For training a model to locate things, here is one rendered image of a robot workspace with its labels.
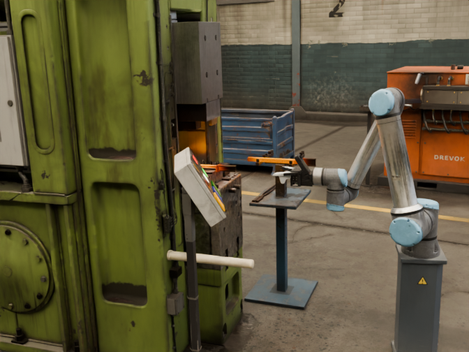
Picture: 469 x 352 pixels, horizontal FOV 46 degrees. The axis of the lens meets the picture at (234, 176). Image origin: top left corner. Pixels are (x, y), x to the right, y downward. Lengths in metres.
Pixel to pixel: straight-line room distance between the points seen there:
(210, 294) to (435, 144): 3.73
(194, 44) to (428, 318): 1.80
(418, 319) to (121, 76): 1.91
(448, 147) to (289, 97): 5.39
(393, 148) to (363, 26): 7.96
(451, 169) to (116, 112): 4.25
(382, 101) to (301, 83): 8.37
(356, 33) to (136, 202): 8.16
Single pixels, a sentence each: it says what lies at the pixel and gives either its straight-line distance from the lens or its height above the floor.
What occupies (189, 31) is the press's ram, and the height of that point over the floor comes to 1.72.
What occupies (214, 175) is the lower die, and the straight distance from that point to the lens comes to 2.99.
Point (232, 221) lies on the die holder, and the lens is 3.14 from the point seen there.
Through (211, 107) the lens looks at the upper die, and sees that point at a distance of 2.91.
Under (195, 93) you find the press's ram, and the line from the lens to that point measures 2.81.
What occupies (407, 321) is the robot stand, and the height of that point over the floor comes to 0.26.
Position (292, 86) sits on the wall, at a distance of 11.05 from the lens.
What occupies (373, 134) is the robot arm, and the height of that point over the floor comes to 1.20.
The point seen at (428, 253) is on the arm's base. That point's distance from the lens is 2.91.
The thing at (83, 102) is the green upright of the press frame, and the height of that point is 1.40.
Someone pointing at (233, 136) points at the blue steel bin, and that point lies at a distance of 6.94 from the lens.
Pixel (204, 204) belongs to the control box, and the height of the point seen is 1.02.
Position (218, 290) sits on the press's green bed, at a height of 0.34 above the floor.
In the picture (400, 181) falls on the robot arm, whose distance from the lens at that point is 2.68.
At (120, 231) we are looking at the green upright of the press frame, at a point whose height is 0.73.
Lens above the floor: 1.71
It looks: 14 degrees down
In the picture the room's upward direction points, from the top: 2 degrees counter-clockwise
